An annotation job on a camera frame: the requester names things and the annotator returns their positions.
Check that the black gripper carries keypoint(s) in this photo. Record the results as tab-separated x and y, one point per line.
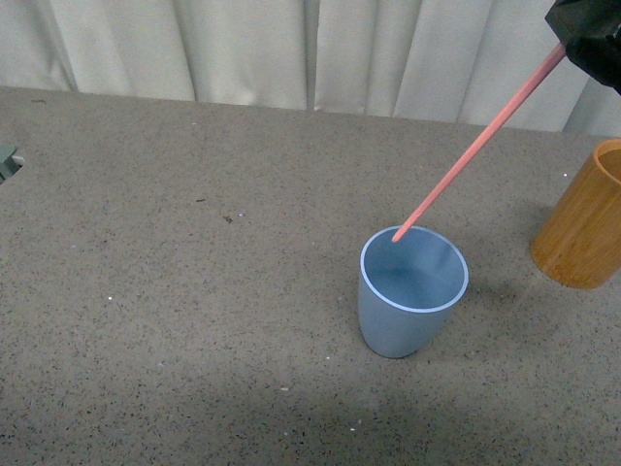
589	30

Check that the pink chopstick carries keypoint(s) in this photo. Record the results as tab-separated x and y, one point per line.
507	111

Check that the bamboo chopstick holder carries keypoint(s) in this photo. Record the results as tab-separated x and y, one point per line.
579	244

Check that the blue plastic cup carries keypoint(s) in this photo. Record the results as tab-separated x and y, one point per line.
407	289

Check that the white curtain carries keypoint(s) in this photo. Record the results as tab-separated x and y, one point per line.
452	61

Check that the green dish drying rack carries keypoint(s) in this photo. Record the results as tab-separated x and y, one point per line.
10	163

